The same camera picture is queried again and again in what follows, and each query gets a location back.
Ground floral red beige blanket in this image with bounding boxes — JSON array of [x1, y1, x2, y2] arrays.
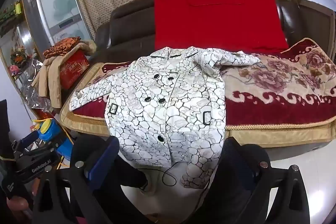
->
[[60, 38, 336, 146]]

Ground artificial flower bouquet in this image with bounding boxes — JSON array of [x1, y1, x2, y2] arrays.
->
[[10, 46, 29, 67]]

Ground blue yellow plastic toy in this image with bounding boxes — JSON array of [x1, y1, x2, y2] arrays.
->
[[33, 119, 75, 161]]

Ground orange patterned cloth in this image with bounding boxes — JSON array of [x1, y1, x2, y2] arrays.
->
[[43, 37, 81, 59]]

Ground dark brown sofa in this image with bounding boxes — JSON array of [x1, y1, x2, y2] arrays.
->
[[94, 0, 336, 65]]

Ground thin black cable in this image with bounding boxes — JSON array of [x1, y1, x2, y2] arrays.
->
[[136, 161, 179, 188]]

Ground silver refrigerator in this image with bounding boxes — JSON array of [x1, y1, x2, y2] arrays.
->
[[22, 0, 93, 55]]

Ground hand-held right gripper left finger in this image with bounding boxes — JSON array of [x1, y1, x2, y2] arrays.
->
[[31, 136, 147, 224]]

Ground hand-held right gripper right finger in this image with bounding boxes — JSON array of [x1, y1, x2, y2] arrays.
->
[[205, 136, 311, 224]]

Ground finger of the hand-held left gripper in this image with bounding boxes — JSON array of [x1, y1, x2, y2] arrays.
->
[[12, 131, 40, 154]]

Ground red gift box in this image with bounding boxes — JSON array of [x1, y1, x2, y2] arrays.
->
[[59, 50, 90, 90]]

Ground white crackle print jacket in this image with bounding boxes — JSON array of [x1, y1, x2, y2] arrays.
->
[[69, 46, 261, 189]]

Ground person's left hand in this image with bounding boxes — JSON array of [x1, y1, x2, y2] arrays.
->
[[7, 196, 30, 219]]

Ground clear plastic wrap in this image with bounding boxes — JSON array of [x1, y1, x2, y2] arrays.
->
[[20, 59, 54, 115]]

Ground beige coat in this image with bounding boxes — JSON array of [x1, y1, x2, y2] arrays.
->
[[31, 40, 97, 109]]

